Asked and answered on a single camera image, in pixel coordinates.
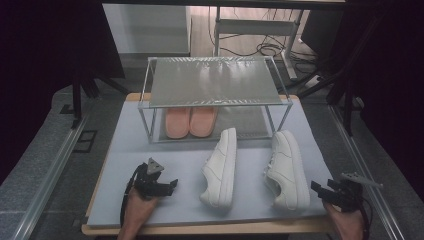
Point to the metal shoe rack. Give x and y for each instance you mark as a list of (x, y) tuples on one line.
[(213, 83)]

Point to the person's left hand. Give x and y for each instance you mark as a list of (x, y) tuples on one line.
[(138, 206)]

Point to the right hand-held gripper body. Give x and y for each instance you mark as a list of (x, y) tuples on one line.
[(346, 196)]

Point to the pink slipper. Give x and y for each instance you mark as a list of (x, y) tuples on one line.
[(201, 123), (177, 125)]

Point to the white desk frame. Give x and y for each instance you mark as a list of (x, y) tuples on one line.
[(256, 26)]

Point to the grey cabinet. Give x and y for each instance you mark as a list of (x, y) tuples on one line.
[(146, 30)]

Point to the wooden table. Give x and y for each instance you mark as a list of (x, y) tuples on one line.
[(216, 229)]

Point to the light grey table mat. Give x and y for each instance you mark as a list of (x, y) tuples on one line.
[(186, 156)]

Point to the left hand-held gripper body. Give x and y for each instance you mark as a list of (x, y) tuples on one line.
[(148, 183)]

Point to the white sneaker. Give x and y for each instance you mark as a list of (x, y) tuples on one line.
[(288, 173), (218, 173)]

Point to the black stand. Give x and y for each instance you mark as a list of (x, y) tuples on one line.
[(348, 110), (77, 100)]

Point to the aluminium rail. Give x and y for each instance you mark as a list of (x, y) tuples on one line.
[(50, 180), (390, 220)]

